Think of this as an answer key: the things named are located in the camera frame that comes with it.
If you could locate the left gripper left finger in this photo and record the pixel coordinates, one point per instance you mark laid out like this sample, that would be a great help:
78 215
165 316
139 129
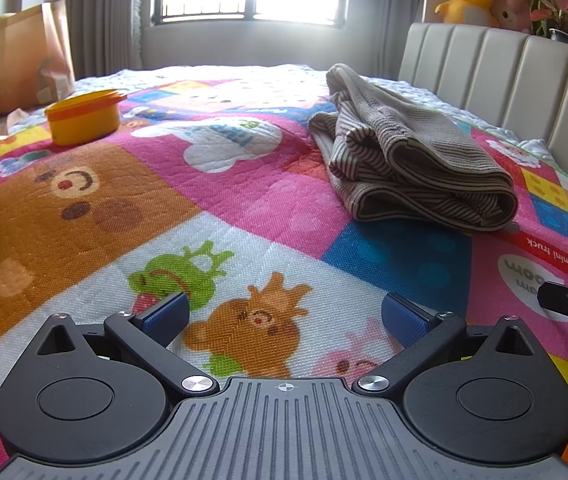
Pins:
164 321

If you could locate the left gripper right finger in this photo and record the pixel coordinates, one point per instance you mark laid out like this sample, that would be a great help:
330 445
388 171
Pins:
405 321

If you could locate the brown striped knit garment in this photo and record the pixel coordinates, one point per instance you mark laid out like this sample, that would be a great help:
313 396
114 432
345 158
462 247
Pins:
389 158

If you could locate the colourful cartoon patchwork mat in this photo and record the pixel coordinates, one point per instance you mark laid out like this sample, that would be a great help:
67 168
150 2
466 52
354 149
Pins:
216 189

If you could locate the beige padded headboard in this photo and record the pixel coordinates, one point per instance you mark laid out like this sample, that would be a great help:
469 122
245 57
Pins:
515 81

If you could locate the orange yellow plastic container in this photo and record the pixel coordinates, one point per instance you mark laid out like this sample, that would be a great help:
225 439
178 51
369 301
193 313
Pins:
84 119

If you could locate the white quilted bedspread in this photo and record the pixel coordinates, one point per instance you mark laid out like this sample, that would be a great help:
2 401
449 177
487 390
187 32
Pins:
200 102

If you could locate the potted plant pink flowers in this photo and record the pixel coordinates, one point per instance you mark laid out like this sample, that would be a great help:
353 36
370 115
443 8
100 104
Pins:
549 16

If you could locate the brown paper bag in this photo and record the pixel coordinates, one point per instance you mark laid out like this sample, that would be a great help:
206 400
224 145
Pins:
35 57

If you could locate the pink plush toy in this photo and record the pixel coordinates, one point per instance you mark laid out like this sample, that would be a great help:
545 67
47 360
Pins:
512 15

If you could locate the grey right curtain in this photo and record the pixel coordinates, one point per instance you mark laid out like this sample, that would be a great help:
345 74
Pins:
376 34

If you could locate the grey curtain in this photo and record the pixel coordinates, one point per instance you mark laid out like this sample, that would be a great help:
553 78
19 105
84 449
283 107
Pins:
376 34
105 36

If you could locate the grey left curtain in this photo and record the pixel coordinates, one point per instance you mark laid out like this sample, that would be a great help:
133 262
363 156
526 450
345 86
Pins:
105 36

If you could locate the yellow duck plush toy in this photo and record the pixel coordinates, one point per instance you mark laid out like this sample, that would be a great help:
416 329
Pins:
467 12

